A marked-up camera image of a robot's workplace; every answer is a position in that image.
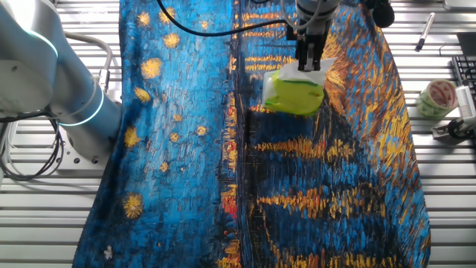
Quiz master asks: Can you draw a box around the black and white marker pen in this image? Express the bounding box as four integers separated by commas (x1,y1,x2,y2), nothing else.
414,12,437,53

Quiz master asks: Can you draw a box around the black rectangular object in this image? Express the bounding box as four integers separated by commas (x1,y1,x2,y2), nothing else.
456,32,476,57

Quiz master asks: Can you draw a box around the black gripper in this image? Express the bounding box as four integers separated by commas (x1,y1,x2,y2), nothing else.
295,22,327,72

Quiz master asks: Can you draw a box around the starry night painted tablecloth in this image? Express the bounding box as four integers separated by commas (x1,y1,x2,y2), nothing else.
72,0,432,268

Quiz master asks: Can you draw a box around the grey wrist cable loop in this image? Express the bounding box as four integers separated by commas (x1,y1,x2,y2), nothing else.
280,0,335,31

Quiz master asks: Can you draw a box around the white paper napkin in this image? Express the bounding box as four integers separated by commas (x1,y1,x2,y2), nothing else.
277,56,338,87

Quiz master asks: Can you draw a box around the metal camera stand bracket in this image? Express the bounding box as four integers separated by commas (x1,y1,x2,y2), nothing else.
431,117,476,146

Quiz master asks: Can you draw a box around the white camera on stand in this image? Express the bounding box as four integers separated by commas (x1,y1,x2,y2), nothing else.
455,85,476,130

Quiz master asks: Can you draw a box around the black cable bundle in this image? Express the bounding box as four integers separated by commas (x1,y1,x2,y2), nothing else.
0,111,66,182

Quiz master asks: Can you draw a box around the grey laptop edge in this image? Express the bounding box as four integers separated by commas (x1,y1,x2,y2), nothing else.
442,0,476,12

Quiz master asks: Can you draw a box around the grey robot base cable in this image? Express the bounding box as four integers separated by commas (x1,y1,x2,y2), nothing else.
65,31,113,94

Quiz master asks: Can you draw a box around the long black camera cable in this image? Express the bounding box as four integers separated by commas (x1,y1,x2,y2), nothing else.
155,0,298,38

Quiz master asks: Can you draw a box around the green tissue pack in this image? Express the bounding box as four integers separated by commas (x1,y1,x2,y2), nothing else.
262,69,325,117

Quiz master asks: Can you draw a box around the black computer keyboard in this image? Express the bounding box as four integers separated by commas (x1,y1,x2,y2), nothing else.
451,55,476,98

